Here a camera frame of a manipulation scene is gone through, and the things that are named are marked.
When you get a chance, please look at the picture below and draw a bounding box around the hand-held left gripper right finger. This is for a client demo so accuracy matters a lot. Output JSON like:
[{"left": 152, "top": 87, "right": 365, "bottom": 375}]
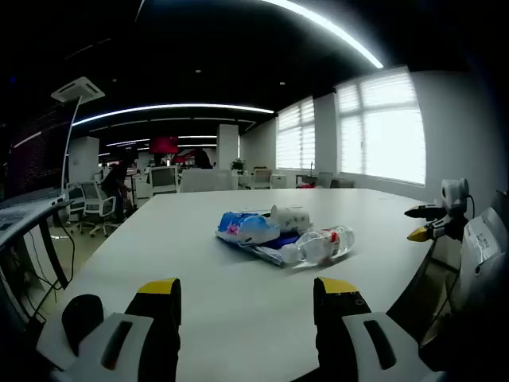
[{"left": 313, "top": 276, "right": 446, "bottom": 382}]

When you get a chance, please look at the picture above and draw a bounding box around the clear water bottle item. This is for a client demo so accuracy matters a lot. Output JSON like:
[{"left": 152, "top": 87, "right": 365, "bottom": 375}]
[{"left": 281, "top": 224, "right": 356, "bottom": 268}]

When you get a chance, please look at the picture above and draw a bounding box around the blue tissue packet item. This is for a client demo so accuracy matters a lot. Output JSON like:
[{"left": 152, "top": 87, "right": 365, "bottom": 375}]
[{"left": 216, "top": 210, "right": 282, "bottom": 244}]

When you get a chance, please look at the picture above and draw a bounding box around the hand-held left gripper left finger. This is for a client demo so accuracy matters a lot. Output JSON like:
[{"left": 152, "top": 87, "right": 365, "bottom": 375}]
[{"left": 37, "top": 277, "right": 182, "bottom": 382}]

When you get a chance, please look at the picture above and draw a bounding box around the white table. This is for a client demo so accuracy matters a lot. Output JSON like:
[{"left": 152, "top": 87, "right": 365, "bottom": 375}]
[{"left": 51, "top": 187, "right": 442, "bottom": 382}]

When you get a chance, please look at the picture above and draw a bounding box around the beige chair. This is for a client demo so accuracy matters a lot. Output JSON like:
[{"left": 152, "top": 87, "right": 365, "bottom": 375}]
[{"left": 250, "top": 167, "right": 274, "bottom": 190}]

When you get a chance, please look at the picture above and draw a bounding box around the white paper cup item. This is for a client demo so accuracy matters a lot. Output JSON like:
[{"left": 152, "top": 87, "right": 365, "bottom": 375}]
[{"left": 270, "top": 205, "right": 311, "bottom": 235}]

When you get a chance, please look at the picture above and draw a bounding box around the white square-back chair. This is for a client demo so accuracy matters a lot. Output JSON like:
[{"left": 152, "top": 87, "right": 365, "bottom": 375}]
[{"left": 150, "top": 165, "right": 179, "bottom": 196}]

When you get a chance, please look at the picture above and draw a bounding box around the white desk with black legs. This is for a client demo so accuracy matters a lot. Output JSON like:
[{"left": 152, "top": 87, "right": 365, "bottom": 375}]
[{"left": 0, "top": 193, "right": 76, "bottom": 319}]

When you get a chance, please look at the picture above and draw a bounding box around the dark wall display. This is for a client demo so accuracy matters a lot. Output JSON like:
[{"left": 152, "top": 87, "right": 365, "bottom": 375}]
[{"left": 3, "top": 105, "right": 68, "bottom": 200}]

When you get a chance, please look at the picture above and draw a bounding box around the small window with blinds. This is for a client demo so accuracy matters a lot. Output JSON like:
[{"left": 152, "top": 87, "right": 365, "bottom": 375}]
[{"left": 276, "top": 97, "right": 317, "bottom": 170}]

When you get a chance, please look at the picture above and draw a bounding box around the ceiling air conditioner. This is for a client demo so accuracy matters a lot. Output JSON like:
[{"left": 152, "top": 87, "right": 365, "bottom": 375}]
[{"left": 50, "top": 76, "right": 107, "bottom": 103}]

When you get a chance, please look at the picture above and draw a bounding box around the red hanging screen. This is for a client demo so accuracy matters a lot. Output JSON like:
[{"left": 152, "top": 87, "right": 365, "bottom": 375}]
[{"left": 149, "top": 135, "right": 180, "bottom": 154}]

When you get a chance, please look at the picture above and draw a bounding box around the white labelled device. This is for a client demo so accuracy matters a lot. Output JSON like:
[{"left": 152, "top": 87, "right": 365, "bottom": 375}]
[{"left": 457, "top": 206, "right": 509, "bottom": 315}]

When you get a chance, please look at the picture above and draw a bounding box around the white mesh office chair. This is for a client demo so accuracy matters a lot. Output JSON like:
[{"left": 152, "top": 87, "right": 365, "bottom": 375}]
[{"left": 78, "top": 181, "right": 120, "bottom": 239}]

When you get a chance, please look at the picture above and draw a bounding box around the white blue-print pouch item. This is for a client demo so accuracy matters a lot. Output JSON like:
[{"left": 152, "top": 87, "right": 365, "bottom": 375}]
[{"left": 216, "top": 230, "right": 303, "bottom": 267}]

